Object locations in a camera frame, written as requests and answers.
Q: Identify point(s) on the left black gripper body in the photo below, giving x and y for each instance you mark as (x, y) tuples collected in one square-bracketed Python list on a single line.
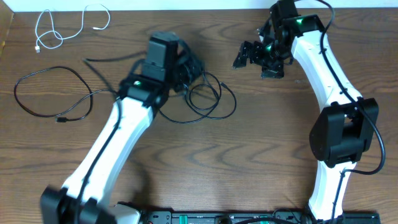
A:
[(186, 70)]

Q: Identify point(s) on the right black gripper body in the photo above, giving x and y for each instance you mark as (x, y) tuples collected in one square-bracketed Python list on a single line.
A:
[(270, 58)]

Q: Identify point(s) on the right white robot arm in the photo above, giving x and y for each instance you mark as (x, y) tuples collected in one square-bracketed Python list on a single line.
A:
[(347, 121)]

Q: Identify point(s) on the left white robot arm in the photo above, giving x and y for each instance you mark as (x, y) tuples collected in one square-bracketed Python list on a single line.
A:
[(85, 195)]

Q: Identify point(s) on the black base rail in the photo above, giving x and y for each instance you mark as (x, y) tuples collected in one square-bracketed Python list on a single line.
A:
[(281, 215)]

